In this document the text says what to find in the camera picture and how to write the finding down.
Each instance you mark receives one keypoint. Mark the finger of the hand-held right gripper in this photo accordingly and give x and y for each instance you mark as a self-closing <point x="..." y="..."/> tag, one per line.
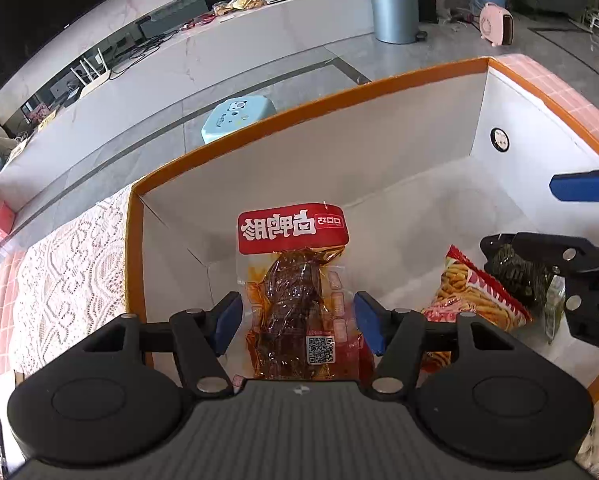
<point x="579" y="186"/>
<point x="539" y="246"/>

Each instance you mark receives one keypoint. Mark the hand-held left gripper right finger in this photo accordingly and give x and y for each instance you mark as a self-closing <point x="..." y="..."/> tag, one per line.
<point x="370" y="325"/>

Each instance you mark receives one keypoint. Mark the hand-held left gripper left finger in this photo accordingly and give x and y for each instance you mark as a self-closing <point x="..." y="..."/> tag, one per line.
<point x="228" y="324"/>

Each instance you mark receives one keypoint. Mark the dark green snack packet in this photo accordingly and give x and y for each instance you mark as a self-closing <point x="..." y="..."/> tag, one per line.
<point x="517" y="277"/>

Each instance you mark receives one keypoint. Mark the red label meat snack packet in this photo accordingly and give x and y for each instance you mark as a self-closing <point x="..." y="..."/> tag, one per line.
<point x="292" y="285"/>

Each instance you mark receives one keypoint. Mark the white box with orange rim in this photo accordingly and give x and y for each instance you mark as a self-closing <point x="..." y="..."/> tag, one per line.
<point x="354" y="155"/>

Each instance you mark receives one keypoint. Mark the orange striped snack packet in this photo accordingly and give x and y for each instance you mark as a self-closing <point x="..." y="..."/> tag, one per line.
<point x="462" y="290"/>

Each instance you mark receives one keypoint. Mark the pink checked tablecloth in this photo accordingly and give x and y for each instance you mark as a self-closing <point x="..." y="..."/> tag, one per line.
<point x="559" y="90"/>

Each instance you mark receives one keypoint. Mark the white lace table cover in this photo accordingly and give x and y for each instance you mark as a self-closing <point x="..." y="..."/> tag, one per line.
<point x="69" y="280"/>

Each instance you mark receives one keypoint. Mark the white folding rack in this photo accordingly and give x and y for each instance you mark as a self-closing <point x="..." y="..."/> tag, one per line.
<point x="598" y="21"/>

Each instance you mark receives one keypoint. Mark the pink space heater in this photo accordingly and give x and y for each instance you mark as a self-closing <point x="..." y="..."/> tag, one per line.
<point x="495" y="24"/>

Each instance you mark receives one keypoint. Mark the light blue plastic stool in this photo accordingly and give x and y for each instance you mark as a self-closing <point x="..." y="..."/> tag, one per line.
<point x="237" y="115"/>

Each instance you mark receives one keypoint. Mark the grey-blue trash can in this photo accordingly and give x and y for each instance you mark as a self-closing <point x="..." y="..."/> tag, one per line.
<point x="393" y="7"/>

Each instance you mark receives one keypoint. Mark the white marble media console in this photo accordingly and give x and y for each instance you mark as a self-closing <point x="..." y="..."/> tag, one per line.
<point x="229" y="55"/>

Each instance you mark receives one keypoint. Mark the white router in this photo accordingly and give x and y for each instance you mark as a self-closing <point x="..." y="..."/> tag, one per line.
<point x="92" y="77"/>

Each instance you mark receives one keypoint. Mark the pile of snack packets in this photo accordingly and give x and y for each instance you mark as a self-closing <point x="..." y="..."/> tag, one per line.
<point x="239" y="4"/>

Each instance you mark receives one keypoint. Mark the black television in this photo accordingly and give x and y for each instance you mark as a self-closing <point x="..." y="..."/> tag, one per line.
<point x="44" y="10"/>

